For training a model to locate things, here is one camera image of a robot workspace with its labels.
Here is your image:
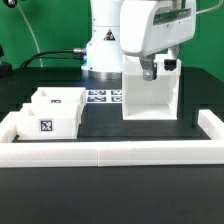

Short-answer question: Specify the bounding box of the printed marker sheet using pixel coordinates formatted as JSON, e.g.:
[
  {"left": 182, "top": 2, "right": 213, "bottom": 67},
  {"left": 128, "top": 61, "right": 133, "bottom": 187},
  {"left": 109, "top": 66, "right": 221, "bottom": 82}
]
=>
[{"left": 86, "top": 89, "right": 122, "bottom": 103}]

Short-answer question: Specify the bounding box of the white drawer cabinet box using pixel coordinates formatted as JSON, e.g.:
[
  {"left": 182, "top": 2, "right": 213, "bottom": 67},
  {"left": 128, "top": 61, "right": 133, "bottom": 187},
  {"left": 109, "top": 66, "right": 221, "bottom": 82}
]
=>
[{"left": 122, "top": 54, "right": 181, "bottom": 120}]

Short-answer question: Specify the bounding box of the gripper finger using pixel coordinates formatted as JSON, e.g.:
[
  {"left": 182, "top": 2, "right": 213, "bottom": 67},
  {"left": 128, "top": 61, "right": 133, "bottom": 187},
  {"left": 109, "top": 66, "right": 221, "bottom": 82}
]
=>
[
  {"left": 140, "top": 55, "right": 157, "bottom": 81},
  {"left": 164, "top": 45, "right": 180, "bottom": 71}
]

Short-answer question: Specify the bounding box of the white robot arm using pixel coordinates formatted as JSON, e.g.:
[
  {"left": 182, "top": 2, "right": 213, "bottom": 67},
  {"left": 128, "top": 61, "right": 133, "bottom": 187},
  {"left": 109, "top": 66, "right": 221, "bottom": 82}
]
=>
[{"left": 82, "top": 0, "right": 196, "bottom": 79}]

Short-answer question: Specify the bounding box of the white front drawer tray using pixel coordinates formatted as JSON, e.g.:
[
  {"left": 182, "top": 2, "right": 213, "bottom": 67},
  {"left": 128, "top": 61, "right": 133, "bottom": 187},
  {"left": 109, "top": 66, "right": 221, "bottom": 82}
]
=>
[{"left": 16, "top": 103, "right": 81, "bottom": 140}]

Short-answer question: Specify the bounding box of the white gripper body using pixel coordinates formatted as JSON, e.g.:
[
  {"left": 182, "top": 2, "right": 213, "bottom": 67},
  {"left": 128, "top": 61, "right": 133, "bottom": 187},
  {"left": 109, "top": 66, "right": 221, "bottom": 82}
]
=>
[{"left": 120, "top": 0, "right": 196, "bottom": 57}]

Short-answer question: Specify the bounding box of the white rear drawer tray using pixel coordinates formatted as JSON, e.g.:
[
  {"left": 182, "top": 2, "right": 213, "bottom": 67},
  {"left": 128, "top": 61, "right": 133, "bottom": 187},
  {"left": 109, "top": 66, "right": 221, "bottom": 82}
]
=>
[{"left": 31, "top": 87, "right": 86, "bottom": 105}]

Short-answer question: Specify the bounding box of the black device at left edge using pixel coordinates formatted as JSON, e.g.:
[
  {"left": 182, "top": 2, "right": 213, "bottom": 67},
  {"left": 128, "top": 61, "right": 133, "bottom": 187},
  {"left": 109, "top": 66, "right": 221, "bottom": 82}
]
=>
[{"left": 0, "top": 45, "right": 13, "bottom": 77}]

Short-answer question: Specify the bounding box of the white U-shaped border frame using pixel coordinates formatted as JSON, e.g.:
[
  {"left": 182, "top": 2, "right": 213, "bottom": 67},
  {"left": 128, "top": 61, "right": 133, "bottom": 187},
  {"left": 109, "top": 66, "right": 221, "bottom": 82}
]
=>
[{"left": 0, "top": 109, "right": 224, "bottom": 168}]

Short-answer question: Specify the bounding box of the white drawer tray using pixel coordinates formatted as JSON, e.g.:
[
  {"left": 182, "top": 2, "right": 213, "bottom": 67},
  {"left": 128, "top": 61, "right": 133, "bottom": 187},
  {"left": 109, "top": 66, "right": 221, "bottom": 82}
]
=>
[
  {"left": 31, "top": 87, "right": 86, "bottom": 105},
  {"left": 16, "top": 103, "right": 81, "bottom": 140}
]

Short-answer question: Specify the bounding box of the black cable with connector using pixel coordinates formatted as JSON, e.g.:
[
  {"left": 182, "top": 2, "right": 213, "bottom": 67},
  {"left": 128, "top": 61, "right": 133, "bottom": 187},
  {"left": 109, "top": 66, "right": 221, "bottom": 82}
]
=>
[{"left": 19, "top": 47, "right": 88, "bottom": 69}]

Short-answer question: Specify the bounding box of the white thin cable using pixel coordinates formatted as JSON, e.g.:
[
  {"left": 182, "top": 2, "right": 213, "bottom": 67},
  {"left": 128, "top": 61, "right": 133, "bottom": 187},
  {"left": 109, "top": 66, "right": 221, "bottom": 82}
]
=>
[{"left": 15, "top": 2, "right": 45, "bottom": 68}]

